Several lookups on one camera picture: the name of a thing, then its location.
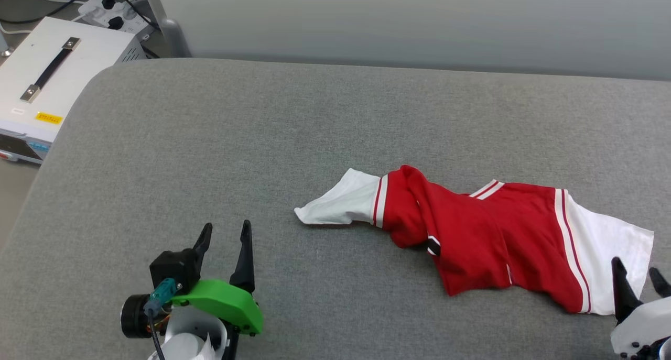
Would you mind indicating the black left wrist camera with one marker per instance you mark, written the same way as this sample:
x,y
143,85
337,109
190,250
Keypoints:
x,y
175,268

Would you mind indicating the red and white garment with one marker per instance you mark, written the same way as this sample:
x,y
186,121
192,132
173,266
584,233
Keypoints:
x,y
472,229

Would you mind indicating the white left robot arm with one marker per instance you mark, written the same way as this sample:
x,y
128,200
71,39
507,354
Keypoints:
x,y
188,344

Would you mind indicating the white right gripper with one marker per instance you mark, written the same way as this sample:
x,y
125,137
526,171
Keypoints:
x,y
647,323

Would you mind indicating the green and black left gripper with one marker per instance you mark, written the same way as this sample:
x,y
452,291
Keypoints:
x,y
223,303

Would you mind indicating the white power supply box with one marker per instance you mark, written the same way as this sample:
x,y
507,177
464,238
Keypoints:
x,y
57,82

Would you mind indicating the light grey partition panel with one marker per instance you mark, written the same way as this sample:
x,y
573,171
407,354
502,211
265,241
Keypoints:
x,y
419,24

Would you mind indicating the grey partition post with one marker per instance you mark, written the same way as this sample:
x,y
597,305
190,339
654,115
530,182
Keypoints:
x,y
170,30

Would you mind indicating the white power strip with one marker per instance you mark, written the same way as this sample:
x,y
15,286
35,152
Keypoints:
x,y
112,11

